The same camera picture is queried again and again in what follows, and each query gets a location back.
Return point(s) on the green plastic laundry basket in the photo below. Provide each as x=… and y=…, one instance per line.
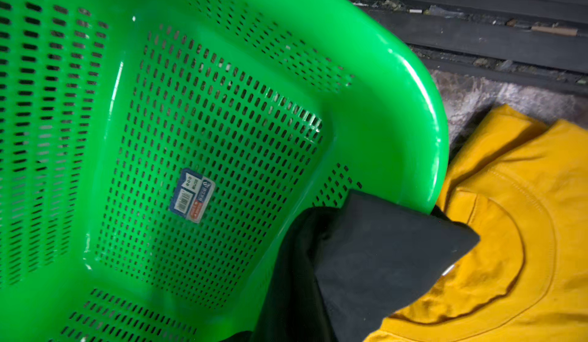
x=284, y=104

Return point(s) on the yellow t-shirt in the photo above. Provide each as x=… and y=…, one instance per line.
x=522, y=186

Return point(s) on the black t-shirt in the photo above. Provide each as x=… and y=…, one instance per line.
x=340, y=272

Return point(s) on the barcode sticker label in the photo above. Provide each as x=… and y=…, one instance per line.
x=192, y=195

